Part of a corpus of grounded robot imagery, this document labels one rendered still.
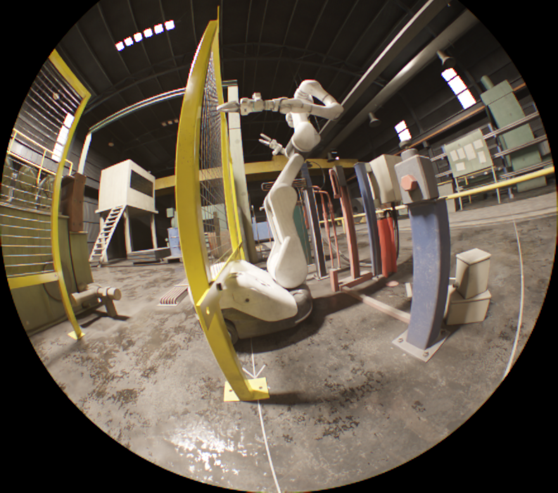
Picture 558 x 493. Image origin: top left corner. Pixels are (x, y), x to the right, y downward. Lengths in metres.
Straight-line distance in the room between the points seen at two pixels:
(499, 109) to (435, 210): 8.18
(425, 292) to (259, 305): 0.63
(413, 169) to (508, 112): 8.17
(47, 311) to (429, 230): 2.34
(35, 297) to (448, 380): 2.29
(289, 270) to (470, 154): 5.74
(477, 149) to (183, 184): 6.00
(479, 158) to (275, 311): 5.85
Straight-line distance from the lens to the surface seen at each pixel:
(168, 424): 0.70
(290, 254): 0.86
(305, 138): 1.09
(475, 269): 0.79
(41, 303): 1.92
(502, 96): 8.78
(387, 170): 1.38
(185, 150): 0.43
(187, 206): 0.38
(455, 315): 0.86
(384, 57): 4.18
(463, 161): 5.96
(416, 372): 0.69
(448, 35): 9.75
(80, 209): 2.07
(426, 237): 0.55
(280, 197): 0.87
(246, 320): 0.76
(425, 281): 0.60
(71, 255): 2.08
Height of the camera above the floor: 0.54
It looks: 5 degrees up
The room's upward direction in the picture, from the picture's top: 9 degrees counter-clockwise
